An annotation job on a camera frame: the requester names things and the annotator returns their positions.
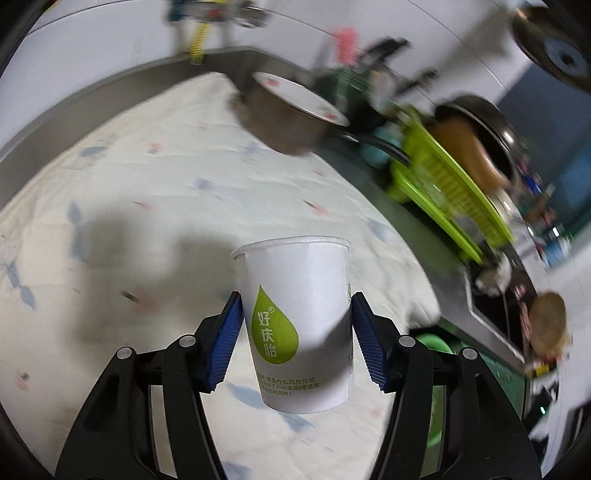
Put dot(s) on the metal faucet valve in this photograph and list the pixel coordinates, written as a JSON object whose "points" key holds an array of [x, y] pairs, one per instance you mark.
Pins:
{"points": [[207, 9]]}

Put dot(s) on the white bottle with blue label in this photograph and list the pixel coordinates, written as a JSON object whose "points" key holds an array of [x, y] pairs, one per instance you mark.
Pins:
{"points": [[556, 251]]}

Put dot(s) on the brown wooden board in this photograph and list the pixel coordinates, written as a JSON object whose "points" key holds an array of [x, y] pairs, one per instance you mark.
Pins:
{"points": [[466, 152]]}

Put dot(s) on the white paper cup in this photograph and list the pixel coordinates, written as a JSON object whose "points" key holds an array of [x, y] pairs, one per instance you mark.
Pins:
{"points": [[304, 295]]}

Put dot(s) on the round wooden block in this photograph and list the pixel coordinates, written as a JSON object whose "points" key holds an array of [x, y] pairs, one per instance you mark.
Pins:
{"points": [[548, 323]]}

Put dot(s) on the dark round pan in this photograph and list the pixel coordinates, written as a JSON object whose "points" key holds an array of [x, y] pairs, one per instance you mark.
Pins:
{"points": [[554, 46]]}

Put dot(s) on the black wok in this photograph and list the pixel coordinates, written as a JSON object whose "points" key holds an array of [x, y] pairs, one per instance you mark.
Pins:
{"points": [[498, 134]]}

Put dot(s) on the grey rag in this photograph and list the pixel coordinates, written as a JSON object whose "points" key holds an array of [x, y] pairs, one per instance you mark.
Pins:
{"points": [[494, 279]]}

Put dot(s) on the pink brush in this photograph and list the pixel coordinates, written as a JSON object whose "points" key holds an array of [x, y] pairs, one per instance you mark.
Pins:
{"points": [[345, 44]]}

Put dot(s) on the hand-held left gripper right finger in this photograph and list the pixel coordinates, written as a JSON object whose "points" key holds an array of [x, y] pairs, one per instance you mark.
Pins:
{"points": [[369, 341]]}

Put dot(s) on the green dish rack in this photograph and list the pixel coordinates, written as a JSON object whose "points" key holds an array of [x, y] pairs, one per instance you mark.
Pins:
{"points": [[443, 194]]}

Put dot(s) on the green jar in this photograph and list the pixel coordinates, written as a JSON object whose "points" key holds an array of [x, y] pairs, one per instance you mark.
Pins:
{"points": [[341, 85]]}

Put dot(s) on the brown pot with floral interior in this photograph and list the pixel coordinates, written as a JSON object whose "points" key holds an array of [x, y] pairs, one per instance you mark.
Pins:
{"points": [[286, 124]]}

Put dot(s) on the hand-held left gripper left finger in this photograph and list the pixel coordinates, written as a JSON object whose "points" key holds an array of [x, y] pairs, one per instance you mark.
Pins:
{"points": [[226, 337]]}

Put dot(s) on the teal soap bottle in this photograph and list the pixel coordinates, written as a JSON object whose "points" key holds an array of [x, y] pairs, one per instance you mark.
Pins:
{"points": [[376, 154]]}

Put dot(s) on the white quilted mat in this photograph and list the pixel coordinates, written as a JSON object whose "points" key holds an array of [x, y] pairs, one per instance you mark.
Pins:
{"points": [[138, 207]]}

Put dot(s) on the green plastic basket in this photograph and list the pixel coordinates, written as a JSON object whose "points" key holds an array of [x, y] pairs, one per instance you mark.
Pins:
{"points": [[436, 344]]}

